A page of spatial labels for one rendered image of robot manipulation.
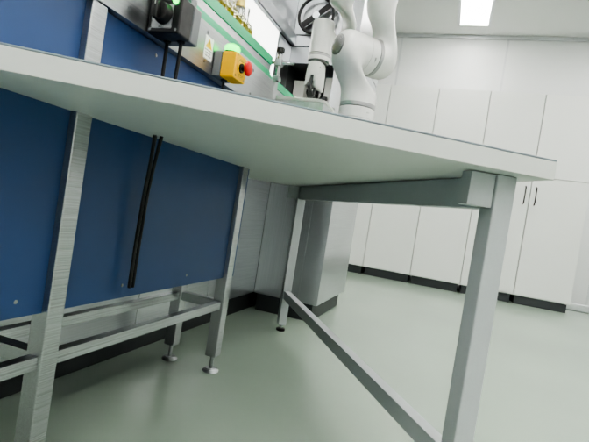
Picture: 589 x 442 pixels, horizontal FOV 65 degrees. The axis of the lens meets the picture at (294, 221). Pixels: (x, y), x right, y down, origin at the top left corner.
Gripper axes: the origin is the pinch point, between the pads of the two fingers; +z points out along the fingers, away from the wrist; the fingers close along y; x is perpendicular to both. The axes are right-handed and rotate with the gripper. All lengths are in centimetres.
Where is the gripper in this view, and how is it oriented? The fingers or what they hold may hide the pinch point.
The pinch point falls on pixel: (311, 103)
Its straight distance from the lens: 182.2
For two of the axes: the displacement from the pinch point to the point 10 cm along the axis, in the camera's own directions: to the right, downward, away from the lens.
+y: -3.4, -0.3, -9.4
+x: 9.3, 1.5, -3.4
